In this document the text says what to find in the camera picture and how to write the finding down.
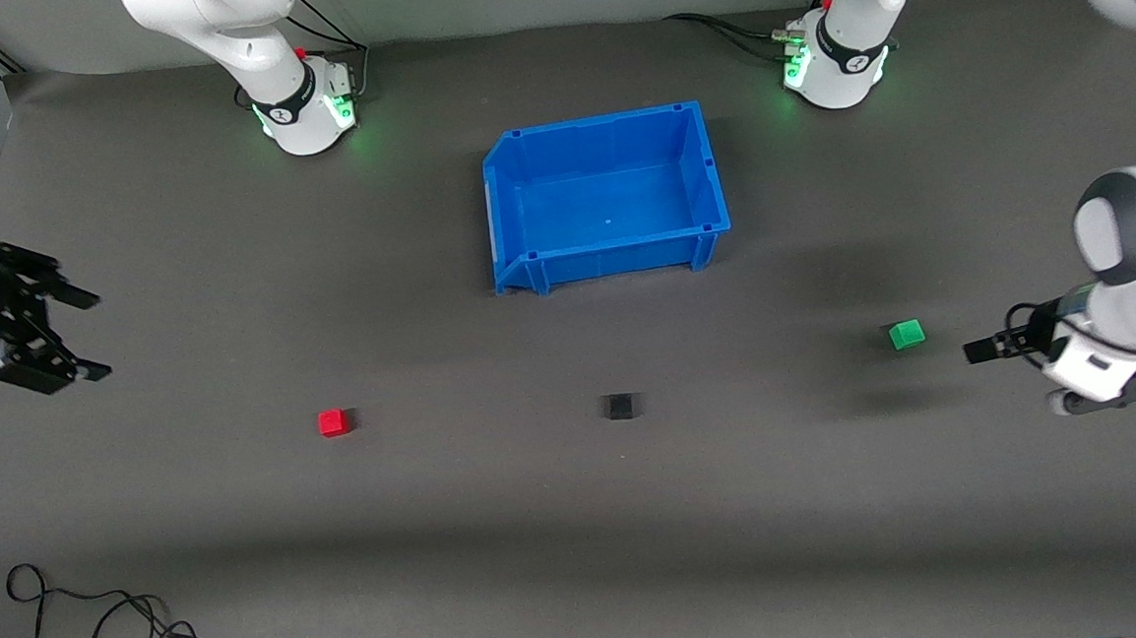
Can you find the small red cube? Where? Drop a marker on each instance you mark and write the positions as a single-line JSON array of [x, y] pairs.
[[333, 423]]

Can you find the small black cube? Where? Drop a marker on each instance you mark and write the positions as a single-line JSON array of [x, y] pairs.
[[620, 408]]

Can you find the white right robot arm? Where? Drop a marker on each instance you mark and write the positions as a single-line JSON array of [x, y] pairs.
[[250, 42]]

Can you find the small green cube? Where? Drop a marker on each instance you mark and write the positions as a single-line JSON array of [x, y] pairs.
[[906, 335]]

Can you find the blue plastic storage bin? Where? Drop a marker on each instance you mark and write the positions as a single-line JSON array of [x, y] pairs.
[[610, 203]]

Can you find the dark grey table mat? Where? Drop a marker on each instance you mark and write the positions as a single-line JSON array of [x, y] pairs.
[[541, 528]]

